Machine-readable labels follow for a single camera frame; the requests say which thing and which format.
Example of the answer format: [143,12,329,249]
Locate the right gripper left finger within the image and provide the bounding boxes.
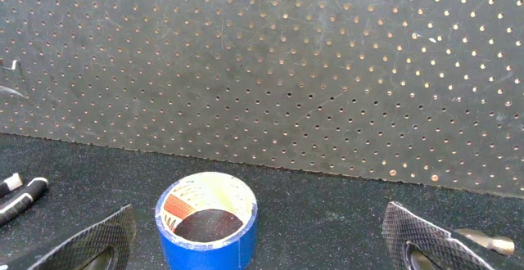
[0,204,138,270]

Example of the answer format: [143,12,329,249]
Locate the hammer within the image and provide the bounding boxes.
[454,227,516,257]

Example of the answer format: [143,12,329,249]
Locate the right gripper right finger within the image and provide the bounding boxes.
[382,200,524,270]

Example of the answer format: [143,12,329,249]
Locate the roll of blue tape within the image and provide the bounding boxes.
[154,171,259,270]

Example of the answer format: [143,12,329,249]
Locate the black pegboard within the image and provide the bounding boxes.
[0,0,524,200]

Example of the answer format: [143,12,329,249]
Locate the metal hook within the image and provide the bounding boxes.
[0,59,28,99]

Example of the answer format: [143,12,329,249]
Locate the black and white pliers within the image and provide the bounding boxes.
[0,172,49,227]

